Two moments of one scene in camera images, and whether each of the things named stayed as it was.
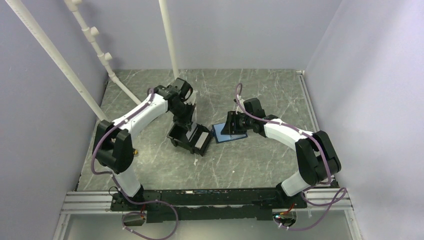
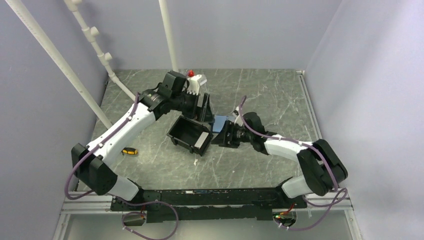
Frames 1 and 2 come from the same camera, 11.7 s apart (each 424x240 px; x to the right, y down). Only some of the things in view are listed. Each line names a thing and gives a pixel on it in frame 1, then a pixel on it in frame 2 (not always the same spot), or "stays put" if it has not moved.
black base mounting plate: (171, 206) stays put
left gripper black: (186, 121) to (206, 115)
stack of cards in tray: (201, 140) stays put
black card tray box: (198, 142) stays put
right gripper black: (232, 117) to (230, 127)
